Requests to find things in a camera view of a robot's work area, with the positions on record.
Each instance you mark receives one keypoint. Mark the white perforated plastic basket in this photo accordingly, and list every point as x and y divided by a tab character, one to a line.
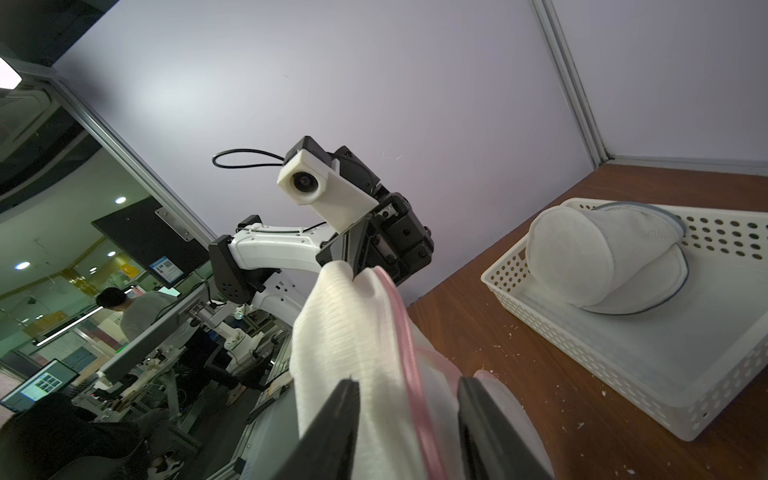
684	361

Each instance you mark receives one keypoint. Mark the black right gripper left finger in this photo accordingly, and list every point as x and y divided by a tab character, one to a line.
327	449

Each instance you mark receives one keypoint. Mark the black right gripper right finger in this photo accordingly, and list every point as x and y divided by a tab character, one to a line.
491	446

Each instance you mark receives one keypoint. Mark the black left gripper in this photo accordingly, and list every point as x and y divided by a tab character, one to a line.
390	237

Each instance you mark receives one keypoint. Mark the computer monitor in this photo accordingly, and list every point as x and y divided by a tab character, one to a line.
54	377

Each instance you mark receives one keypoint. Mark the person in grey shirt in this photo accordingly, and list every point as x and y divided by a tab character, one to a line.
138	313

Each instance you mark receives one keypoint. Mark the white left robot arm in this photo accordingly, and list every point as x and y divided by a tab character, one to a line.
250	266

